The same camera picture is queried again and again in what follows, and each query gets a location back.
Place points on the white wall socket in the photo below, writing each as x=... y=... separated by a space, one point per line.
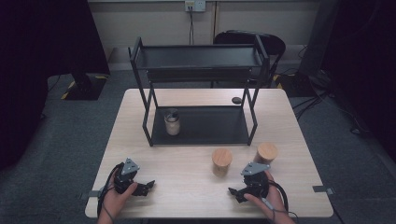
x=195 y=5

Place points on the black metal two-tier rack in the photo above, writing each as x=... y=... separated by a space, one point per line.
x=211 y=127

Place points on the black curtain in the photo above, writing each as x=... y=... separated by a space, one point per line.
x=367 y=62
x=37 y=62

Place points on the black round table grommet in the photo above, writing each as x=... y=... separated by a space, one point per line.
x=236 y=100

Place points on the person's left hand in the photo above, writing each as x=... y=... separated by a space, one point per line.
x=115 y=200

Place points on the grey table bracket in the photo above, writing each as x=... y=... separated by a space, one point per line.
x=90 y=194
x=323 y=189

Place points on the black floor stand base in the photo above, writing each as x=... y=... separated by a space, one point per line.
x=88 y=88

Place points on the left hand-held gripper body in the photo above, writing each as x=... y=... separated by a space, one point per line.
x=124 y=179

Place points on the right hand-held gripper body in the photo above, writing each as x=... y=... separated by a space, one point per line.
x=255 y=183

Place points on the glass jar with wooden lid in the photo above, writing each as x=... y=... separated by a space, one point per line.
x=267 y=153
x=221 y=161

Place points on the black chair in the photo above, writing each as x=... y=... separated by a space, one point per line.
x=275 y=45

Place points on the person's right hand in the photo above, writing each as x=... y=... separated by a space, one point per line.
x=271 y=202

